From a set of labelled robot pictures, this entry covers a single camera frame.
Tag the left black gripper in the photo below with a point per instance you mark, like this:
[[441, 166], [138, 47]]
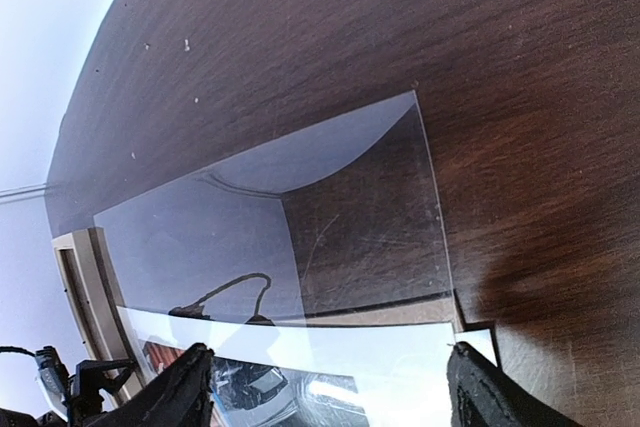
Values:
[[76, 398]]

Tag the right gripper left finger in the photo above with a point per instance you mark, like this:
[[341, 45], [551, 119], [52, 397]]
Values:
[[179, 396]]

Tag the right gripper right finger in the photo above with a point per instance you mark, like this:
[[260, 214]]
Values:
[[482, 395]]

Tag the white mat board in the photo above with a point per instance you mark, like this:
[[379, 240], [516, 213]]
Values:
[[400, 371]]

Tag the light wooden picture frame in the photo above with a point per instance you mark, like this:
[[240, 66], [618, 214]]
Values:
[[93, 293]]

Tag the clear acrylic sheet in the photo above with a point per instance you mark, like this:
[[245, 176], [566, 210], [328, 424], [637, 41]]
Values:
[[343, 214]]

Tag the cat photo print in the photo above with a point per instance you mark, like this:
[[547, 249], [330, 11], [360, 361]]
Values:
[[250, 388]]

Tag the brown backing board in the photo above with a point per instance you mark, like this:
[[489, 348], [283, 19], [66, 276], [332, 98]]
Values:
[[440, 308]]

